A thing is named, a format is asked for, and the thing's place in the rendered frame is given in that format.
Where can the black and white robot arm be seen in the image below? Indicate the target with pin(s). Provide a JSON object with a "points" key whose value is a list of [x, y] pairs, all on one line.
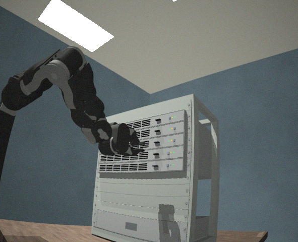
{"points": [[69, 70]]}

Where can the white server rack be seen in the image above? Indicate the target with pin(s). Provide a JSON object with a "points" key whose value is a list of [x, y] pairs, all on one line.
{"points": [[178, 152]]}

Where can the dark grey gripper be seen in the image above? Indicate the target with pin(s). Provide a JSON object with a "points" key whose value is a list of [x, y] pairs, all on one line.
{"points": [[119, 141]]}

